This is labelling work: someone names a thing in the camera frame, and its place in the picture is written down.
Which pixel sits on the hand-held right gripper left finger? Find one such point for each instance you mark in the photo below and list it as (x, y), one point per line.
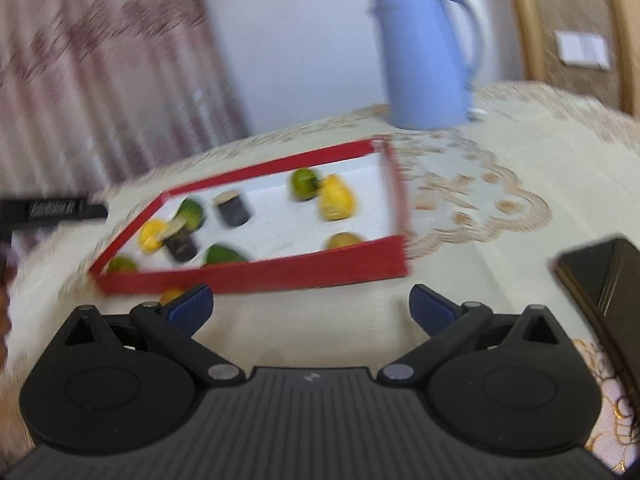
(192, 307)

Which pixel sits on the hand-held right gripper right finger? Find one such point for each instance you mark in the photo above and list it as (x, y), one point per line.
(430, 307)

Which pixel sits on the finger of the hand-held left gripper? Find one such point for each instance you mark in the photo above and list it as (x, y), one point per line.
(95, 210)

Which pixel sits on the small dark green cucumber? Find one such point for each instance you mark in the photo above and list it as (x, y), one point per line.
(222, 255)

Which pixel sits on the green round tomato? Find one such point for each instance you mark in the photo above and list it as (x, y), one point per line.
(121, 265)
(302, 185)

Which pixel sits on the yellow mango half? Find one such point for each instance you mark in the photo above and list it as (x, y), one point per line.
(150, 237)
(337, 200)

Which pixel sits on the dark eggplant chunk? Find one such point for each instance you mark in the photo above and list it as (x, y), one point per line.
(232, 210)
(181, 246)

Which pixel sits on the green cucumber chunk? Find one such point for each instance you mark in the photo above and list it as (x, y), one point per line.
(192, 212)

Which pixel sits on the dull yellow round piece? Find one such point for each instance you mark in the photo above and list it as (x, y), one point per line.
(344, 240)

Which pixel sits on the red shallow cardboard box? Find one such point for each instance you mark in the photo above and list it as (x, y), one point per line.
(290, 230)

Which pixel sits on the orange yellow round piece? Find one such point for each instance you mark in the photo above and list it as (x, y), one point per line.
(171, 294)

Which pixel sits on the beige floral curtain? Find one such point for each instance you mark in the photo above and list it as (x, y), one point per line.
(100, 60)

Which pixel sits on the black flat box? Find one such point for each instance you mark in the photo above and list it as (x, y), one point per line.
(600, 280)

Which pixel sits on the white kettle base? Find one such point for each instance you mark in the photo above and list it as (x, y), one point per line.
(477, 113)

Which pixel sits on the light blue electric kettle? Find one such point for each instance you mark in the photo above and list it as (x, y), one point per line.
(420, 60)

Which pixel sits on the white wall switch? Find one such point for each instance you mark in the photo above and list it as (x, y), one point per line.
(582, 50)

